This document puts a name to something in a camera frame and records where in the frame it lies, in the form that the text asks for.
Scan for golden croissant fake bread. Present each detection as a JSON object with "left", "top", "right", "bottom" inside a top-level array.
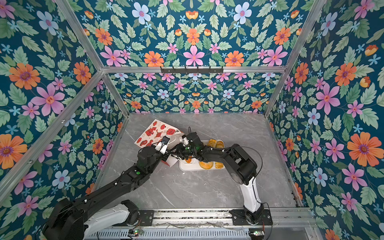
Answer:
[{"left": 207, "top": 139, "right": 217, "bottom": 148}]

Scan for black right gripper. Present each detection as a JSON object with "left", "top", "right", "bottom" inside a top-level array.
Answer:
[{"left": 170, "top": 143, "right": 198, "bottom": 160}]

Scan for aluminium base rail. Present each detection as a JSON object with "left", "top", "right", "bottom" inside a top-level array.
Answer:
[{"left": 115, "top": 208, "right": 317, "bottom": 229}]

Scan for white plastic tray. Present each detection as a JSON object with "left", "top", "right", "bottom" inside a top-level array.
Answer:
[{"left": 179, "top": 140, "right": 225, "bottom": 172}]

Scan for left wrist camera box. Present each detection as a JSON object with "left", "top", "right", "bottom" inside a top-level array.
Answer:
[{"left": 155, "top": 136, "right": 170, "bottom": 155}]

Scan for orange round fake bread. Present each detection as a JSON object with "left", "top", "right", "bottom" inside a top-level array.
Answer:
[{"left": 199, "top": 162, "right": 214, "bottom": 170}]

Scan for red white paper bag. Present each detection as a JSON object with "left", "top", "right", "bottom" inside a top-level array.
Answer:
[{"left": 135, "top": 119, "right": 185, "bottom": 151}]

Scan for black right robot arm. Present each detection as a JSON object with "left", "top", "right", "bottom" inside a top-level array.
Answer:
[{"left": 171, "top": 132, "right": 264, "bottom": 225}]

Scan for long yellow fake bread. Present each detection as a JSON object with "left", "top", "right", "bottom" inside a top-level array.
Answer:
[{"left": 216, "top": 141, "right": 225, "bottom": 149}]

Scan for black hook rail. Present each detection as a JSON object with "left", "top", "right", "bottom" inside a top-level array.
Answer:
[{"left": 160, "top": 67, "right": 224, "bottom": 74}]

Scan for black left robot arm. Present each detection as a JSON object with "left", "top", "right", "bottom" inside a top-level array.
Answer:
[{"left": 42, "top": 146, "right": 169, "bottom": 240}]

